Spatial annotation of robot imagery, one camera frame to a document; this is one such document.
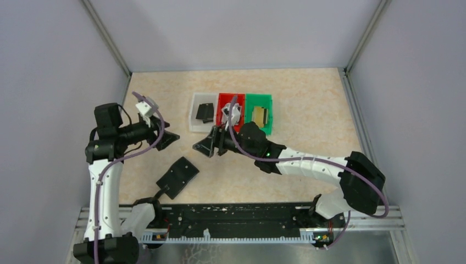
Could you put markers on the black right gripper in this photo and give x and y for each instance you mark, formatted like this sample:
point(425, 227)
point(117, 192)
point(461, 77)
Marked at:
point(216, 139)

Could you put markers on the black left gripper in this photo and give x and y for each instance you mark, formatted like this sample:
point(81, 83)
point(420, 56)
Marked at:
point(160, 131)

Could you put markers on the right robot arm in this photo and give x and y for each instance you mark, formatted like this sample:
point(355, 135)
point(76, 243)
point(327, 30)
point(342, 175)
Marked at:
point(358, 182)

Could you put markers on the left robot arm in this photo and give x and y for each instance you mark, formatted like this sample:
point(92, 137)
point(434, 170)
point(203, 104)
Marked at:
point(107, 239)

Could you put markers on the black VIP card stack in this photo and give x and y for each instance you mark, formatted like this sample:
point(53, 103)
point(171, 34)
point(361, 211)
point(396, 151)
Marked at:
point(205, 112)

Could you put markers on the silver VIP card stack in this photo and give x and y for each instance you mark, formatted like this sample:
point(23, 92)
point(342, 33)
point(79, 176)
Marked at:
point(225, 113)

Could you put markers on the gold VIP card stack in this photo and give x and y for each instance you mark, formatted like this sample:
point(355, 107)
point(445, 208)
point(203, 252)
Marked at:
point(260, 116)

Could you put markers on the white plastic bin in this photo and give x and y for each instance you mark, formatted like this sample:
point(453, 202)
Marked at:
point(199, 98)

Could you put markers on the red plastic bin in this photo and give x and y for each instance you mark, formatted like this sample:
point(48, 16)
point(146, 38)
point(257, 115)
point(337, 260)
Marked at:
point(223, 100)

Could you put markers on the green plastic bin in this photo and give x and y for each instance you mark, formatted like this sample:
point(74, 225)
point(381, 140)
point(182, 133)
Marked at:
point(260, 100)

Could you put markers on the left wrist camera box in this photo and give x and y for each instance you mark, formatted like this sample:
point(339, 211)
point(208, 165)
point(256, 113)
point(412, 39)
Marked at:
point(146, 109)

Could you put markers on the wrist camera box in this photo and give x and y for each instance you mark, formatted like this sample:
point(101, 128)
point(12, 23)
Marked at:
point(146, 109)
point(236, 110)

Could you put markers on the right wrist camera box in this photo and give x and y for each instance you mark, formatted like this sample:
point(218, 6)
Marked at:
point(236, 110)

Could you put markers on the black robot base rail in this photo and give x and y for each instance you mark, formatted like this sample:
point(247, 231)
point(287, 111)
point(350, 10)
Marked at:
point(241, 223)

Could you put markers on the grey aluminium frame rail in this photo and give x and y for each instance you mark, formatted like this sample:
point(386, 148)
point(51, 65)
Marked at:
point(355, 82)

